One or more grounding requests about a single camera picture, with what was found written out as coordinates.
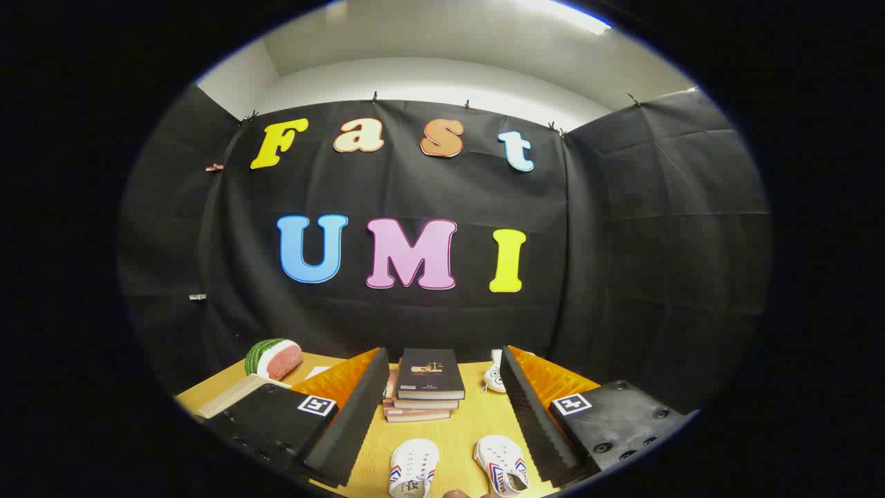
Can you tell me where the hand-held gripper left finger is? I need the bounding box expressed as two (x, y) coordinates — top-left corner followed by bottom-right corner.
(201, 347), (391, 488)

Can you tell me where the beige fabric storage box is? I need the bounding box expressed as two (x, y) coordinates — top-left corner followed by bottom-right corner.
(199, 373), (291, 419)

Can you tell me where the brown spine book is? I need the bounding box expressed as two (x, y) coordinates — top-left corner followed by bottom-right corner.
(393, 396), (460, 410)

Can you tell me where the reddish brown cover book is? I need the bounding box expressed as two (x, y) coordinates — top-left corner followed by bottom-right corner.
(382, 367), (451, 423)

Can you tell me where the watermelon slice toy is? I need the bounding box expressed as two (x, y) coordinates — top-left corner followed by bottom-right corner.
(245, 338), (304, 382)

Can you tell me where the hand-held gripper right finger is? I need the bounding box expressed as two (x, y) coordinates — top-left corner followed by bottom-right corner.
(499, 344), (692, 488)

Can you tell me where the white plush toy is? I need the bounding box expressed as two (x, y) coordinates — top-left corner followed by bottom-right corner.
(483, 349), (509, 394)

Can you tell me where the white canvas shoe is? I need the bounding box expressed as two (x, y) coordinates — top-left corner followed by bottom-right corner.
(474, 434), (530, 497)
(389, 438), (440, 498)

